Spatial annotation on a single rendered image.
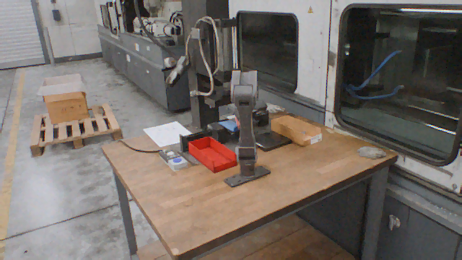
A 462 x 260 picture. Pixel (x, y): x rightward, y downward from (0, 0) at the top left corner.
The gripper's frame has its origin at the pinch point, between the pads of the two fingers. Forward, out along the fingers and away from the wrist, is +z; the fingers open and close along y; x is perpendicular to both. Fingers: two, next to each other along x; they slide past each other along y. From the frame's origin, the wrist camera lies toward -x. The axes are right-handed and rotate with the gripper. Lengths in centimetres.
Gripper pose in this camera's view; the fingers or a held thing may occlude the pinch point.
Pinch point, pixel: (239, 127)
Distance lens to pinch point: 167.6
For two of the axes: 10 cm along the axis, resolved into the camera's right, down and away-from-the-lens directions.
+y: -4.8, -7.2, 4.9
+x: -8.4, 2.2, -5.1
